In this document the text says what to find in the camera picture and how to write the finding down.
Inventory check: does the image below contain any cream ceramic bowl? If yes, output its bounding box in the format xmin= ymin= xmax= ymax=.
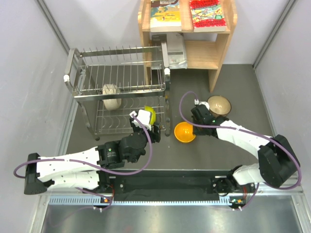
xmin=102 ymin=84 xmax=121 ymax=111

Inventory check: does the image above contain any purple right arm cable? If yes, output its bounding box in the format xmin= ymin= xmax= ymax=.
xmin=179 ymin=91 xmax=302 ymax=211

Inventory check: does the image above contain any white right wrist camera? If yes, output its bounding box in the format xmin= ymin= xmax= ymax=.
xmin=194 ymin=99 xmax=210 ymax=110

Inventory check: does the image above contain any lime green bowl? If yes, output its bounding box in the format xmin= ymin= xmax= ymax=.
xmin=144 ymin=105 xmax=156 ymax=125

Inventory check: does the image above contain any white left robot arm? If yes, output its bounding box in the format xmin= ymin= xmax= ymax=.
xmin=24 ymin=123 xmax=161 ymax=195

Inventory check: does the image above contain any steel two-tier dish rack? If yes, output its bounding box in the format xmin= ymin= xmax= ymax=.
xmin=64 ymin=43 xmax=171 ymax=140

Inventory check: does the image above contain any wooden shelf unit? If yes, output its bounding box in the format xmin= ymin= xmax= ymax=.
xmin=138 ymin=0 xmax=238 ymax=92

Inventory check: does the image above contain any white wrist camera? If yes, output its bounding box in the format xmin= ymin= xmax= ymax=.
xmin=129 ymin=109 xmax=152 ymax=132
xmin=194 ymin=99 xmax=210 ymax=110

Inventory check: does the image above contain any dark blue bowl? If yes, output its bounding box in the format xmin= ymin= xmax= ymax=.
xmin=212 ymin=106 xmax=231 ymax=117

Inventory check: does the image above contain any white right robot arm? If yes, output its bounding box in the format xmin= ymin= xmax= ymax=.
xmin=191 ymin=104 xmax=301 ymax=192

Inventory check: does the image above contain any yellow blue cover book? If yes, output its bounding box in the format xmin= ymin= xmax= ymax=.
xmin=150 ymin=0 xmax=182 ymax=33

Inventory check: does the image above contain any orange bowl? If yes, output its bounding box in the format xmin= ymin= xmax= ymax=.
xmin=174 ymin=121 xmax=196 ymax=143

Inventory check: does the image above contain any red colourful cover book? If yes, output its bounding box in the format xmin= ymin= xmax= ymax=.
xmin=189 ymin=0 xmax=226 ymax=33

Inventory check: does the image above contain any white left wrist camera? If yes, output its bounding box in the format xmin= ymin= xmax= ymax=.
xmin=129 ymin=109 xmax=152 ymax=132

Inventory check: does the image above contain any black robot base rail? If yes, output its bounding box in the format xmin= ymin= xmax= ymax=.
xmin=97 ymin=168 xmax=258 ymax=202

